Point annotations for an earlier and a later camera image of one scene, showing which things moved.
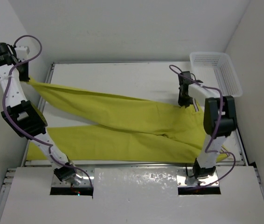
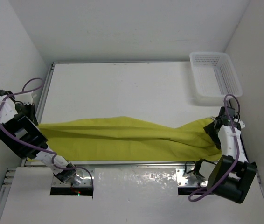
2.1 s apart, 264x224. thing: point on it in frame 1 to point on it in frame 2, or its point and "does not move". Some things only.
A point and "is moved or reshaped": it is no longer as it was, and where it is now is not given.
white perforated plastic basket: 217,70 does not move
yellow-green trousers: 141,130 is moved or reshaped
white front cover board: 136,195 does not move
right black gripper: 185,103 to 209,129
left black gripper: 24,78 to 31,115
